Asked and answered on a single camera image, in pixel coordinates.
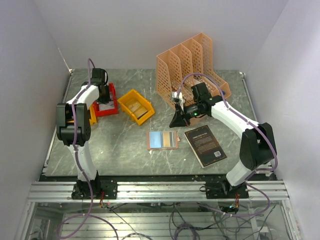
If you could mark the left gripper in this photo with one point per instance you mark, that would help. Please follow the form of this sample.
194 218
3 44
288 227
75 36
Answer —
107 100

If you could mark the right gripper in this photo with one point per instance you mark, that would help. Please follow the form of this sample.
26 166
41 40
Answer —
177 120

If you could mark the red plastic bin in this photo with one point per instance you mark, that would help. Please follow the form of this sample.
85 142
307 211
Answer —
110 108

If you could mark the gold credit card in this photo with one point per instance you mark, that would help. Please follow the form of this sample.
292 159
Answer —
169 139

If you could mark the yellow bin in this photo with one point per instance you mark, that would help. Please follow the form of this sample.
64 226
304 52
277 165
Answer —
92 115
133 94

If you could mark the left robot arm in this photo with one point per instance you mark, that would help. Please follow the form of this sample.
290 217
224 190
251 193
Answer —
73 121

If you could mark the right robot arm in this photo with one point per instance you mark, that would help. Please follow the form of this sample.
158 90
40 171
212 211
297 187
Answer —
257 143

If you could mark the beige cards in yellow bin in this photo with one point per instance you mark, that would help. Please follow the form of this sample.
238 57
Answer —
136 108

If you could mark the black book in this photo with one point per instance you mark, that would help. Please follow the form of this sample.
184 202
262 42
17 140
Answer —
205 146

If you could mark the orange plastic file organizer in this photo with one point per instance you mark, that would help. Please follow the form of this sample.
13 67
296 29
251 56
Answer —
189 63

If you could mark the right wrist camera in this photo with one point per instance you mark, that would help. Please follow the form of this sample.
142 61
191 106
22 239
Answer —
178 98

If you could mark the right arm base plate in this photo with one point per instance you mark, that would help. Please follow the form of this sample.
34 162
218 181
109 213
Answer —
223 190

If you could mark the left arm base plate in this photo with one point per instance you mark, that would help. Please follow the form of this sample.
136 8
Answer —
102 188

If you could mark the aluminium mounting rail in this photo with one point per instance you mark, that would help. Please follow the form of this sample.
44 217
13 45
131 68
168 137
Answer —
139 192

